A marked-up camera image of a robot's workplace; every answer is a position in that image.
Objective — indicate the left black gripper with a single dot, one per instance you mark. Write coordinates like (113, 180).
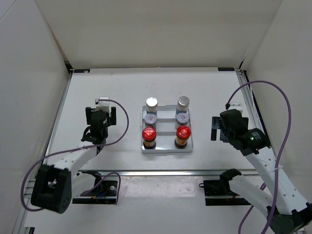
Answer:
(111, 119)

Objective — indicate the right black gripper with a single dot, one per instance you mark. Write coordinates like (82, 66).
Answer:
(216, 123)

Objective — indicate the small silver-lid jar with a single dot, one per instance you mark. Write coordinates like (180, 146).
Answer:
(182, 119)
(150, 120)

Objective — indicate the red-lid sauce jar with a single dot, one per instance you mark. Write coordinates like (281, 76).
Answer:
(183, 133)
(149, 138)

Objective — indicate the tall blue-label bottle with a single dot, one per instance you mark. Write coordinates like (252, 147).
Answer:
(182, 105)
(151, 105)

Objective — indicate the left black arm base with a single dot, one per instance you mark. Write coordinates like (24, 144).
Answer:
(91, 187)

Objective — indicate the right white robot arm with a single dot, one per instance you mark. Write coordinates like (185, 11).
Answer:
(291, 211)

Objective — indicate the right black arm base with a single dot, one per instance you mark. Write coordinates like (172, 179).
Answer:
(218, 193)

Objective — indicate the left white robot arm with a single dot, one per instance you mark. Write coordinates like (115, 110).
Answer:
(53, 188)

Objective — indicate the left blue corner label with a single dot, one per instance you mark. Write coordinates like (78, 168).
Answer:
(81, 71)

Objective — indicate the blue corner label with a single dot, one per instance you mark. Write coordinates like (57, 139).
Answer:
(226, 69)
(81, 71)

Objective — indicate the white three-compartment tray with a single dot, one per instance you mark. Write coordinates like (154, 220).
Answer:
(166, 133)

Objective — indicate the right blue corner label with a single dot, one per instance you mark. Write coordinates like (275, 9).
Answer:
(226, 69)

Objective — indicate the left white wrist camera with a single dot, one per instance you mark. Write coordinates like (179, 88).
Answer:
(102, 103)

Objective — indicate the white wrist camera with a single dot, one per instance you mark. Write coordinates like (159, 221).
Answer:
(234, 105)
(102, 103)

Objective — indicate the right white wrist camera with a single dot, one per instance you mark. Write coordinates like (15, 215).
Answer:
(234, 105)

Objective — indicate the aluminium left rail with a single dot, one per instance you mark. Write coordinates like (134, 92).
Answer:
(50, 105)

